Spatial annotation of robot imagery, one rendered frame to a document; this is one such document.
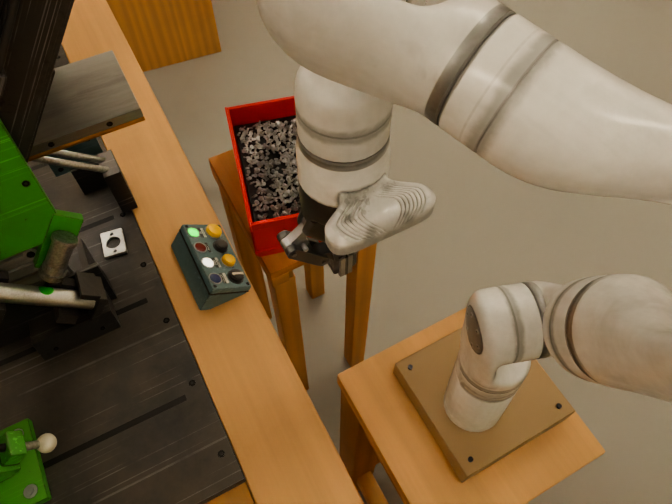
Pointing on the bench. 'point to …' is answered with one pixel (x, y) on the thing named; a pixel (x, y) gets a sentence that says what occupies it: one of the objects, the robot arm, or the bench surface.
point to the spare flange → (117, 246)
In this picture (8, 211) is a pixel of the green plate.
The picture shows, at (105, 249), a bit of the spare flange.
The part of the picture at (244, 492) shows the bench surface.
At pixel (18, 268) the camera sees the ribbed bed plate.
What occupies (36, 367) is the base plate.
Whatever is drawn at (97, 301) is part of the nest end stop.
